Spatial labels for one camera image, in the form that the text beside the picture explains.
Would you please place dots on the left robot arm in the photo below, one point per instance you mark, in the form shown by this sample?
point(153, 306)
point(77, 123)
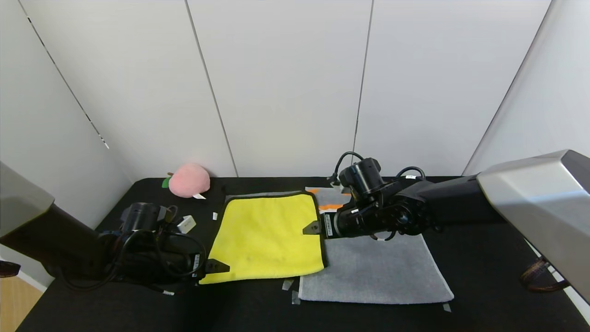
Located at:
point(69, 244)

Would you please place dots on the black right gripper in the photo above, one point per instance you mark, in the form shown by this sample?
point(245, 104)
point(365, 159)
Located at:
point(328, 225)

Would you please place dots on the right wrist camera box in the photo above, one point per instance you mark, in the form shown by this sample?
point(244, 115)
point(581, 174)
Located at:
point(335, 182)

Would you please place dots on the grey towel orange white pattern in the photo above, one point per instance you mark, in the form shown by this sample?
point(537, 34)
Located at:
point(373, 272)

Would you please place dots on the yellow microfibre towel black edging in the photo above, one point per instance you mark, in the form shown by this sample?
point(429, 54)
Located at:
point(267, 235)

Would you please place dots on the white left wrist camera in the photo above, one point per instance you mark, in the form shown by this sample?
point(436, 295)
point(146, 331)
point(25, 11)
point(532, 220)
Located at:
point(186, 224)

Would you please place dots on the pink plush peach toy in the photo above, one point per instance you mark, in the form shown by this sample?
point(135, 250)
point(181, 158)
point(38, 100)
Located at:
point(189, 180)

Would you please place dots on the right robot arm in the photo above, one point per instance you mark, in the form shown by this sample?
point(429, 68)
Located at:
point(530, 203)

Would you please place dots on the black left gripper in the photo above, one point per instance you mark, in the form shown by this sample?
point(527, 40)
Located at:
point(198, 264)

